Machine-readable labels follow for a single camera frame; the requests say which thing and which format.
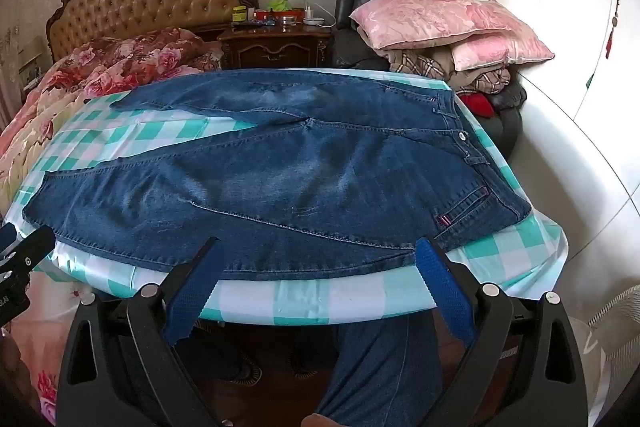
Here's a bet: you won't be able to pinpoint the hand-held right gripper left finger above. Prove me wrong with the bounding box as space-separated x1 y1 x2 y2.
56 236 226 427

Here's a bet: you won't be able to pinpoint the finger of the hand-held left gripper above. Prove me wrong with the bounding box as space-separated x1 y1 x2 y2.
0 225 56 269

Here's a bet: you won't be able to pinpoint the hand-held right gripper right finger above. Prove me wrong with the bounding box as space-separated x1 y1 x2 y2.
414 236 589 427

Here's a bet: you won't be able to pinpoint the blue denim pants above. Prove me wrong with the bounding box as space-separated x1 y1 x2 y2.
22 68 532 283

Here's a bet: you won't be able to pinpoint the dark slipper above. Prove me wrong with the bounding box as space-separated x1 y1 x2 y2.
207 349 264 384
286 346 342 379

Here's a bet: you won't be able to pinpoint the green white checked tablecloth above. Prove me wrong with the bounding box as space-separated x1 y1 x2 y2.
2 68 572 327

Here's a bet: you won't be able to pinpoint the pink floral bed sheet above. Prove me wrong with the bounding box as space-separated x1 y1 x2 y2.
0 57 108 427

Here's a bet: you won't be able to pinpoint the white electric fan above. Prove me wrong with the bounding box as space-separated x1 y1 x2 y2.
570 284 640 427

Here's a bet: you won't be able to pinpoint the red cloth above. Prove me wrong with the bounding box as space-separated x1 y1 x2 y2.
457 91 497 118

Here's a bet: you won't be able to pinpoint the dark clothing pile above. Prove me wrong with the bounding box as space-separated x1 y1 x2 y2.
470 83 529 158

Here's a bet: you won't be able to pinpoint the red floral quilt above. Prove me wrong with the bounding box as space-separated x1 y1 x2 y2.
50 27 224 104

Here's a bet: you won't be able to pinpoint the brown plaid blanket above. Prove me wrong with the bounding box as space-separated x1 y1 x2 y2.
387 49 512 96

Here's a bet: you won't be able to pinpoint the small pink pillow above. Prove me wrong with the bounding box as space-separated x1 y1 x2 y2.
450 32 556 72

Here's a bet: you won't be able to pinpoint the white wardrobe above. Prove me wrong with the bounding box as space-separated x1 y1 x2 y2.
457 0 640 308

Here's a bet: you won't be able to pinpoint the dark wooden nightstand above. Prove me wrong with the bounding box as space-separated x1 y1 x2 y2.
217 24 335 70

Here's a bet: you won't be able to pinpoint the large pink pillow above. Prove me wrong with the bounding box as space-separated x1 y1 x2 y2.
348 0 539 54

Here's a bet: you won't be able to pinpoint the long red tassel ornament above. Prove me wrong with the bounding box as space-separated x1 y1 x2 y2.
605 2 622 60

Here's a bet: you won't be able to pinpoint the white charger with cable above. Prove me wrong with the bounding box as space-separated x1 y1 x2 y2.
301 3 337 28

